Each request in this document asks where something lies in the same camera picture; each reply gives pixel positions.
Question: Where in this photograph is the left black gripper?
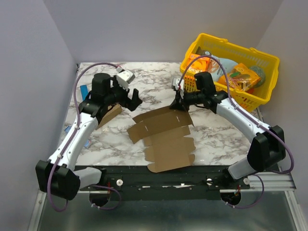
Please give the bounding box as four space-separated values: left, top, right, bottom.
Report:
106 76 144 112

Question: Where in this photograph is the brown cardboard box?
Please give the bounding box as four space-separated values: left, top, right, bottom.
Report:
96 104 122 129
127 106 195 173

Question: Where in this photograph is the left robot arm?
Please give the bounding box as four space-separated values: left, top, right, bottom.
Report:
36 70 142 200

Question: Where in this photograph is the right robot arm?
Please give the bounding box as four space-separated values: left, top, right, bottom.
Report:
170 72 286 189

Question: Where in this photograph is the folded brown cardboard box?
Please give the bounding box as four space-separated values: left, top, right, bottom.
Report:
96 104 122 129

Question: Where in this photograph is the orange snack box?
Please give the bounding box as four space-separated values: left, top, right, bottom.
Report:
187 53 210 75

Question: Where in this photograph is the long blue box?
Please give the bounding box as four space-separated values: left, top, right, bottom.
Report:
80 85 89 101

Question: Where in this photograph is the small blue box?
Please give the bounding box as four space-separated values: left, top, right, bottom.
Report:
64 126 71 133

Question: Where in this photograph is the dark snack packet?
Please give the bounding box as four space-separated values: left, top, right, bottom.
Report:
195 47 212 56

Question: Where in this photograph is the light blue chips bag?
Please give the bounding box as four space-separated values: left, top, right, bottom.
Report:
207 55 238 82

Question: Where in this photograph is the orange gummy candy bag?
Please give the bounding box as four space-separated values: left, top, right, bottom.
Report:
227 63 261 91

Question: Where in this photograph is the green round sponge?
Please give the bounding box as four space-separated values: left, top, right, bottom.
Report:
249 65 266 88

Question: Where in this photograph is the yellow plastic basket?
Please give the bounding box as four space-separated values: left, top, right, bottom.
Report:
180 33 281 114

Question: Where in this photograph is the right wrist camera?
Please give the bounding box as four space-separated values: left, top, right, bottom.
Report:
171 78 184 95

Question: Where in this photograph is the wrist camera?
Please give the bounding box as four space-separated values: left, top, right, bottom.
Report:
116 70 135 91
171 78 184 95

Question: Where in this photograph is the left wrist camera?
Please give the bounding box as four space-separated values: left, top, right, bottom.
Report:
116 70 135 91

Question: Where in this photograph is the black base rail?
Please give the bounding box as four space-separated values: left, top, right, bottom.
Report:
49 165 251 202

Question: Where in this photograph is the aluminium frame rail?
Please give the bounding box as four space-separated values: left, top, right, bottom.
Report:
38 173 296 193

